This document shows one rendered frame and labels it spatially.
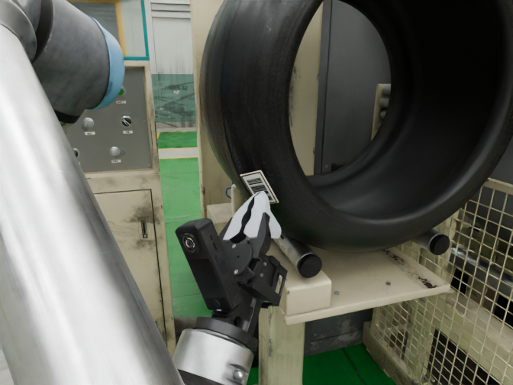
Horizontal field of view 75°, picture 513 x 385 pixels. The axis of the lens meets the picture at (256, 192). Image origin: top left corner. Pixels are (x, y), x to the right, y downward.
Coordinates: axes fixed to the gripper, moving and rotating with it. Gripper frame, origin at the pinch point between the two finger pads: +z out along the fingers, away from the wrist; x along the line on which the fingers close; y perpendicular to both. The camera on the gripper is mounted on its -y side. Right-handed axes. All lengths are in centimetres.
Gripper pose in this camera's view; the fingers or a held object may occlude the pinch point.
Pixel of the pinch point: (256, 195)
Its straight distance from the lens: 50.0
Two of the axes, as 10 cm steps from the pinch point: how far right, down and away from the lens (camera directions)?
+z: 2.8, -7.9, 5.4
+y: 5.7, 5.9, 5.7
